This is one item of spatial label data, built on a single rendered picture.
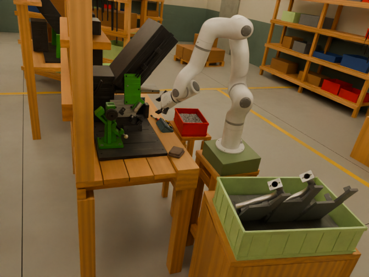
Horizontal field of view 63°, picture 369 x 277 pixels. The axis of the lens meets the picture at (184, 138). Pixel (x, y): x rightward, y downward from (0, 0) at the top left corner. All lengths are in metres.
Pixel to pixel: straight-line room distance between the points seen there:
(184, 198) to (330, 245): 0.84
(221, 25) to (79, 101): 0.80
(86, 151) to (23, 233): 1.32
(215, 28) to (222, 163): 0.76
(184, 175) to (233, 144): 0.38
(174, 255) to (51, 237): 0.99
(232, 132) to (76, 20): 1.07
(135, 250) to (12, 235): 0.94
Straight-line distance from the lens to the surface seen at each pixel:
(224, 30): 1.64
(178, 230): 2.07
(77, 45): 1.39
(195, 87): 1.71
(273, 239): 1.44
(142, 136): 2.08
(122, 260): 2.44
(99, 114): 1.85
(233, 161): 1.85
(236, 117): 1.83
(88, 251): 2.00
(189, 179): 1.82
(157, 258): 2.45
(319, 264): 1.70
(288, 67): 7.99
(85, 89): 1.44
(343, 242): 1.67
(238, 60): 1.71
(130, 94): 2.15
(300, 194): 1.54
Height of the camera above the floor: 1.84
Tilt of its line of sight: 26 degrees down
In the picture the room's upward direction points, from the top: 8 degrees clockwise
